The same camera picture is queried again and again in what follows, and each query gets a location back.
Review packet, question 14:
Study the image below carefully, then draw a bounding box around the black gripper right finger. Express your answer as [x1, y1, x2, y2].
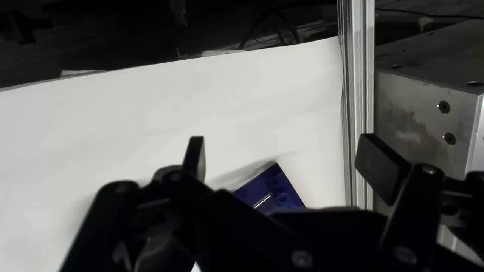
[354, 132, 448, 272]

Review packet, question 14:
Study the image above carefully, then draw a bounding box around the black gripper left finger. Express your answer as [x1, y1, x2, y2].
[59, 134, 229, 272]

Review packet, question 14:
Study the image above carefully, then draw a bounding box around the aluminium extrusion rail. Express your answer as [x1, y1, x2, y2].
[336, 0, 378, 211]

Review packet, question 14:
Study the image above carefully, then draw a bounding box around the blue plastic tool rack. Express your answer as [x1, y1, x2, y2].
[233, 161, 307, 215]

